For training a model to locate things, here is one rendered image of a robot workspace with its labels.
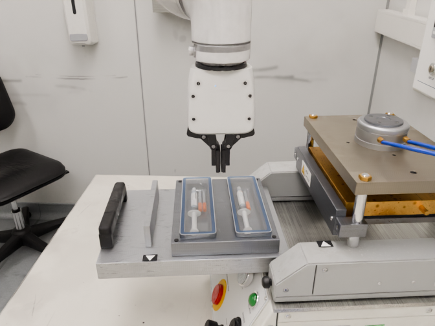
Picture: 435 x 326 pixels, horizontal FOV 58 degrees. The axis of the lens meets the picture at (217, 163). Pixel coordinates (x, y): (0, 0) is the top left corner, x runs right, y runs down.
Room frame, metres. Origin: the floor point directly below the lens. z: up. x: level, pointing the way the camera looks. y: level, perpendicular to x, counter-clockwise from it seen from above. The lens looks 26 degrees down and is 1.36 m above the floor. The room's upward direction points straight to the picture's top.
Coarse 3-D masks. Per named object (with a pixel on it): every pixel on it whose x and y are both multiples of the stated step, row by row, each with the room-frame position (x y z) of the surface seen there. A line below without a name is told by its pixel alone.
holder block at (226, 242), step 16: (176, 192) 0.62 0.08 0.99; (224, 192) 0.62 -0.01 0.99; (176, 208) 0.57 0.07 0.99; (224, 208) 0.57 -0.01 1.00; (176, 224) 0.52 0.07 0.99; (224, 224) 0.52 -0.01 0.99; (272, 224) 0.52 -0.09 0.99; (176, 240) 0.48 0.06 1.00; (192, 240) 0.48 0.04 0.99; (208, 240) 0.48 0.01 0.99; (224, 240) 0.48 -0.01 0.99; (240, 240) 0.48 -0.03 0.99; (256, 240) 0.48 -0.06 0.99; (272, 240) 0.48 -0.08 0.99
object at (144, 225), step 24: (144, 192) 0.67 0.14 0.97; (168, 192) 0.67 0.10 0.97; (120, 216) 0.58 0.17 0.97; (144, 216) 0.58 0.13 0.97; (168, 216) 0.58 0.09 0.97; (120, 240) 0.51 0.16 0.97; (144, 240) 0.51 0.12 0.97; (168, 240) 0.51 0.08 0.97; (96, 264) 0.46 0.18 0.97; (120, 264) 0.46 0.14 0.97; (144, 264) 0.46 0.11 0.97; (168, 264) 0.46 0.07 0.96; (192, 264) 0.46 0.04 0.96; (216, 264) 0.47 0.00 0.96; (240, 264) 0.47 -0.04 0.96; (264, 264) 0.47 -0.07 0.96
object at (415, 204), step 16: (320, 160) 0.62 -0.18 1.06; (336, 176) 0.57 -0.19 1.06; (336, 192) 0.52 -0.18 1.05; (352, 192) 0.51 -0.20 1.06; (352, 208) 0.48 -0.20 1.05; (368, 208) 0.49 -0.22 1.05; (384, 208) 0.49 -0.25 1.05; (400, 208) 0.49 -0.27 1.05; (416, 208) 0.49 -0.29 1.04; (432, 208) 0.49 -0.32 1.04
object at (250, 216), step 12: (228, 180) 0.65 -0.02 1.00; (240, 180) 0.65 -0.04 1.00; (252, 180) 0.65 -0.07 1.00; (240, 192) 0.61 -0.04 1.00; (252, 192) 0.61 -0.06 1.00; (240, 204) 0.57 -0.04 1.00; (252, 204) 0.57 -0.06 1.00; (240, 216) 0.53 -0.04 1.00; (252, 216) 0.53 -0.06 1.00; (264, 216) 0.53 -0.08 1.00; (240, 228) 0.50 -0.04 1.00; (252, 228) 0.50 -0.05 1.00; (264, 228) 0.50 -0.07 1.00
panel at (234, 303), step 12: (216, 276) 0.63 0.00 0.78; (228, 276) 0.59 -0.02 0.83; (228, 288) 0.56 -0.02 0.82; (240, 288) 0.52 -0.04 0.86; (252, 288) 0.48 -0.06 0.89; (264, 288) 0.46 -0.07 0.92; (228, 300) 0.53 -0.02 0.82; (240, 300) 0.50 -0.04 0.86; (264, 300) 0.44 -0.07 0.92; (216, 312) 0.55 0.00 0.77; (228, 312) 0.51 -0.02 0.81; (240, 312) 0.47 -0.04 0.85; (252, 312) 0.44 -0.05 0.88; (228, 324) 0.49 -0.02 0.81; (240, 324) 0.45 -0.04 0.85; (252, 324) 0.43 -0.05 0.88
